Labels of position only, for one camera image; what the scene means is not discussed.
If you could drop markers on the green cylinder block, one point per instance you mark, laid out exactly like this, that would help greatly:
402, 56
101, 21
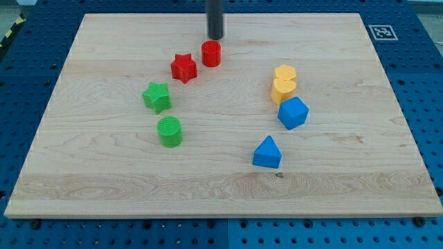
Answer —
169, 131

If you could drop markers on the blue triangle block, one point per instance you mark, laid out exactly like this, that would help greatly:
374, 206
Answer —
267, 154

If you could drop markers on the red star block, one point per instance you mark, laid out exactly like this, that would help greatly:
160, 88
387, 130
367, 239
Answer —
183, 68

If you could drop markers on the yellow heart block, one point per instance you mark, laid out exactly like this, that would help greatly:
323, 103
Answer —
282, 90

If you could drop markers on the green star block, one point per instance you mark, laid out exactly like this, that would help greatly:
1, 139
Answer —
157, 97

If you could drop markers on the blue cube block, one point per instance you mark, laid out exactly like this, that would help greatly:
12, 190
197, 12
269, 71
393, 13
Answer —
293, 113

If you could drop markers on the red cylinder block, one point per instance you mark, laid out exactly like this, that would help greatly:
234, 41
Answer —
211, 53

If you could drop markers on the light wooden board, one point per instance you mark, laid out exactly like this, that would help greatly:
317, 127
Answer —
97, 153

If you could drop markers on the yellow hexagon block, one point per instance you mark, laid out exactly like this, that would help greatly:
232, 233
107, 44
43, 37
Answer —
285, 72

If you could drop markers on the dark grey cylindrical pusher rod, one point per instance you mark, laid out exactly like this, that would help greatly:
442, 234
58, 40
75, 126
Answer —
215, 19

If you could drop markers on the white fiducial marker tag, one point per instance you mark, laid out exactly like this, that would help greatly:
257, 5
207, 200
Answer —
381, 32

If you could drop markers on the black bolt left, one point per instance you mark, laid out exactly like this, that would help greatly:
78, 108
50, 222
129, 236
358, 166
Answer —
35, 224

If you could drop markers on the black bolt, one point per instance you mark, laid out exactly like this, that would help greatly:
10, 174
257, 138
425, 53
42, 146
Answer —
419, 221
35, 224

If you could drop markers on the black bolt right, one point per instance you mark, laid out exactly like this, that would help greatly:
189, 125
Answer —
419, 221

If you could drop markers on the yellow black hazard tape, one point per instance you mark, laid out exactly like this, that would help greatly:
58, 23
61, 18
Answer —
10, 35

